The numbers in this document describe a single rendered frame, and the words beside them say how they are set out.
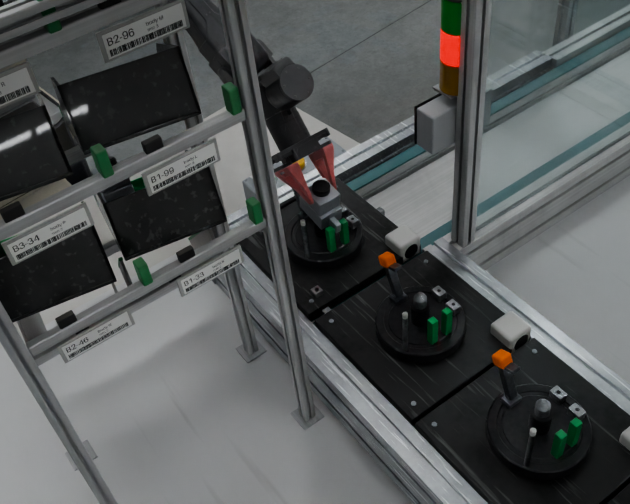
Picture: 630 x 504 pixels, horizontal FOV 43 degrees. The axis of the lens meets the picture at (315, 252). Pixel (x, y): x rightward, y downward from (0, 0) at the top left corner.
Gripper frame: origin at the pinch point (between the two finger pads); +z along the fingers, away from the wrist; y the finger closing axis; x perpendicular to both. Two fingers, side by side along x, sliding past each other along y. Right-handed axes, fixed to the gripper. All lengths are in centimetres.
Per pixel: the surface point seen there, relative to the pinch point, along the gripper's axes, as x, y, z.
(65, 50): 275, 31, -102
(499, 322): -17.8, 8.9, 29.3
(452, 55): -25.1, 17.1, -9.7
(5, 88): -51, -42, -24
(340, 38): 211, 133, -44
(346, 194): 13.8, 10.2, 3.4
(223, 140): 54, 7, -18
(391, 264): -11.6, 0.0, 14.0
